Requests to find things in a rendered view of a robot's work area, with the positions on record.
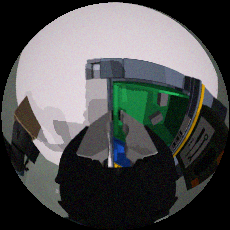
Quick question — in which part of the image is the green bin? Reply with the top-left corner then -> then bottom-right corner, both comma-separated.
112,81 -> 189,146

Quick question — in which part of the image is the blue open bin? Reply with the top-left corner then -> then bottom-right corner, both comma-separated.
113,137 -> 130,167

